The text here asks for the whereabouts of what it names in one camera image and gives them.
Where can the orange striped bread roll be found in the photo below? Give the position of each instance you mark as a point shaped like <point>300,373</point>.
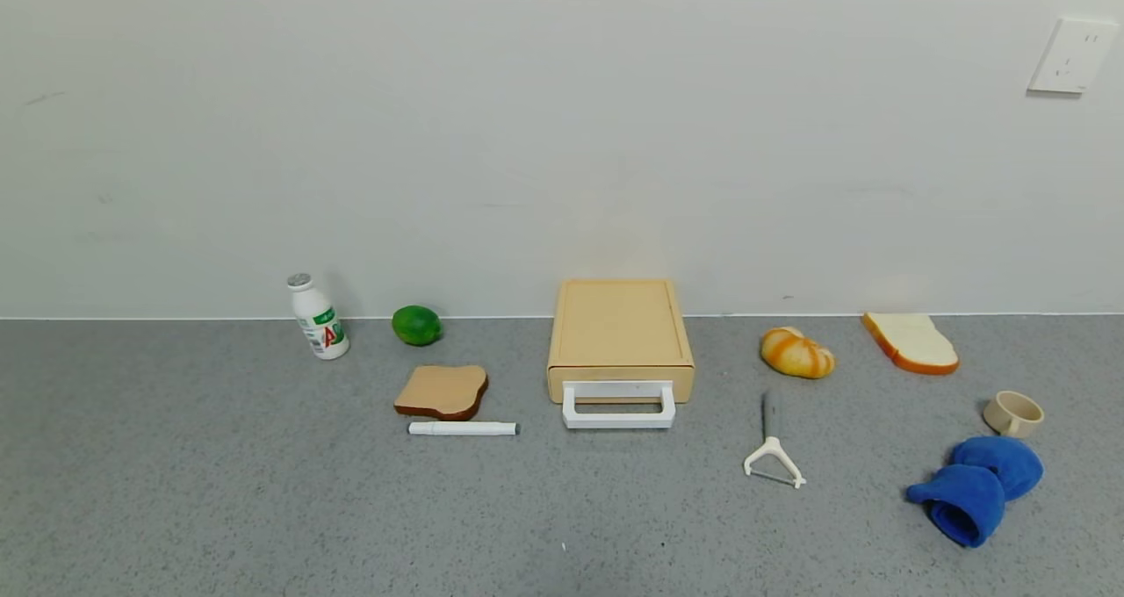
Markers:
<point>796,354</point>

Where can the beige cup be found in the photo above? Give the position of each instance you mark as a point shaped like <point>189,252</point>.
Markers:
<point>1010,417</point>

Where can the brown toast slice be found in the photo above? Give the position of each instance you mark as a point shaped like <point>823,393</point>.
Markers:
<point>441,389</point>

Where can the white marker pen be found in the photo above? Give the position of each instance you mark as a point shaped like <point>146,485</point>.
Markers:
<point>461,428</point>

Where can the white bread slice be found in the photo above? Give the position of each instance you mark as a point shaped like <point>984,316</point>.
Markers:
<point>913,342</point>

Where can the yellow drawer cabinet case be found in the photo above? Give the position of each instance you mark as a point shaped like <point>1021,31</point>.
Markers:
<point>619,325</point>

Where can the blue cloth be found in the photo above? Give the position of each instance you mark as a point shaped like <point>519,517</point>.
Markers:
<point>970,496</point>

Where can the white Y-shaped peeler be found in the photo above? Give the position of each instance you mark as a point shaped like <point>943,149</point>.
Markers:
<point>773,447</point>

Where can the white wall socket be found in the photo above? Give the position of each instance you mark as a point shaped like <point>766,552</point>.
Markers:
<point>1071,57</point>

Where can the green lime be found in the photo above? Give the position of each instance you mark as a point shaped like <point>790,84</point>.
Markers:
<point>417,326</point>

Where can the white milk drink bottle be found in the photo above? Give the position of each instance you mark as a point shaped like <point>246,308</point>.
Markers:
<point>320,325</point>

